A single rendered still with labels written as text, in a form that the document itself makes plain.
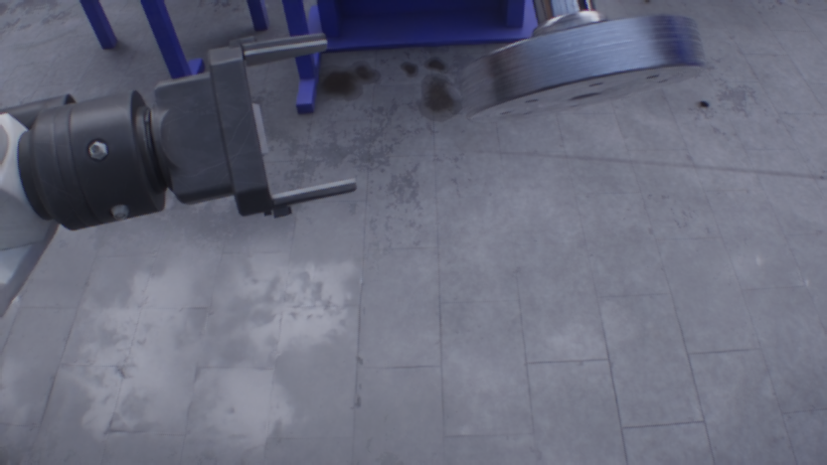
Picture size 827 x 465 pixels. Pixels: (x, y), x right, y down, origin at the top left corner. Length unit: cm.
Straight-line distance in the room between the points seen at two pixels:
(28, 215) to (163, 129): 11
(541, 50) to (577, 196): 122
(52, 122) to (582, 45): 35
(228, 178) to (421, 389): 95
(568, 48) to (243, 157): 23
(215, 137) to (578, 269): 116
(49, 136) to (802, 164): 187
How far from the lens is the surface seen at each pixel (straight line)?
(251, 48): 43
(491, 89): 43
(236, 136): 41
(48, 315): 170
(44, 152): 42
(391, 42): 209
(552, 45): 41
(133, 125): 41
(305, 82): 193
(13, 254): 48
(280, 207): 42
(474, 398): 128
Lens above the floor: 119
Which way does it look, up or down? 53 degrees down
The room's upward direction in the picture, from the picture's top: 5 degrees counter-clockwise
